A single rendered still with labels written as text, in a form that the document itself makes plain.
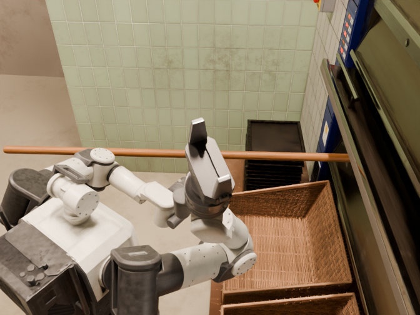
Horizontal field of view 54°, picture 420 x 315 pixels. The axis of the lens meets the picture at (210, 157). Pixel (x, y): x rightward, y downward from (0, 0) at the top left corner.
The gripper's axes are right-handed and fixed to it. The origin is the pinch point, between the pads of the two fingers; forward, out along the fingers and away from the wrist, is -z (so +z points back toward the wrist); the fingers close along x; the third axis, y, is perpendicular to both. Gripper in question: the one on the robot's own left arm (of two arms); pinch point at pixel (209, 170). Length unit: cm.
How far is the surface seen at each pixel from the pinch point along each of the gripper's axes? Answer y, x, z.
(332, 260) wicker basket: 43, 43, -25
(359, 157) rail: 46, -24, -7
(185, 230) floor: -59, 118, -49
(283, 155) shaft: 17.2, -1.4, -21.4
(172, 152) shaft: -15.9, -1.6, 1.3
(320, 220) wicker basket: 29, 46, -45
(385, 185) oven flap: 55, -21, -4
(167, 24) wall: -101, -2, -90
